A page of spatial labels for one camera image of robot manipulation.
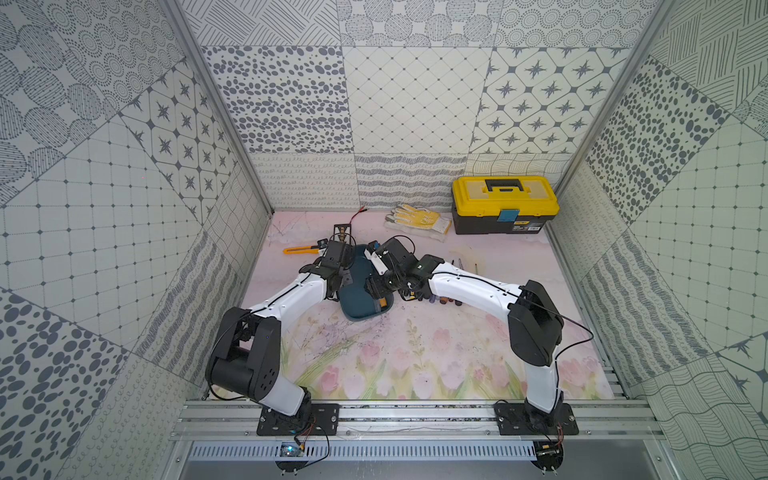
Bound teal plastic storage box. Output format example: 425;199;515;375
338;245;394;322

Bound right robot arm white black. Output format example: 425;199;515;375
365;237;564;416

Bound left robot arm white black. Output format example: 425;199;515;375
205;240;355;422

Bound black balanced charging board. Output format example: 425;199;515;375
332;223;352;243

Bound yellow utility knife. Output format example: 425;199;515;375
283;245;320;255

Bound yellow white work gloves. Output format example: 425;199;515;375
384;204;452;241

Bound yellow black toolbox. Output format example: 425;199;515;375
452;176;560;235

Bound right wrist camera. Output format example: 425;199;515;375
364;241;389;276

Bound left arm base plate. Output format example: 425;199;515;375
257;402;340;436

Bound white slotted cable duct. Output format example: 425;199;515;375
188;439;536;462

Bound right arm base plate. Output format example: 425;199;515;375
493;400;579;438

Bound aluminium rail frame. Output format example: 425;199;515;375
170;399;663;441

